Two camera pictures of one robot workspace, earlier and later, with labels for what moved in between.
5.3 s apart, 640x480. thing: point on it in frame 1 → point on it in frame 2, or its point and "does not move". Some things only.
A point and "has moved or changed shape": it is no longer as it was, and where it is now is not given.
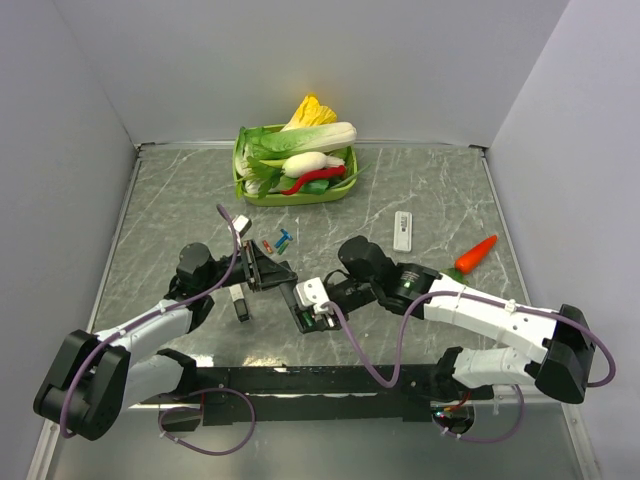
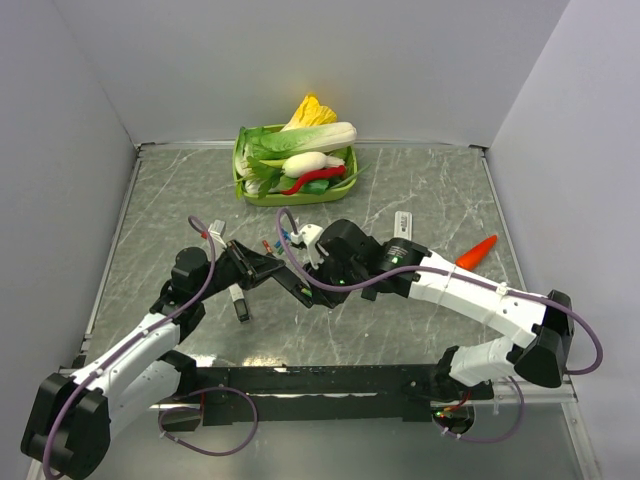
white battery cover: x=402 y=233 does not move
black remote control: x=305 y=318 has moved or changed shape
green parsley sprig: x=265 y=176 does not move
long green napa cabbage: x=273 y=144 does not move
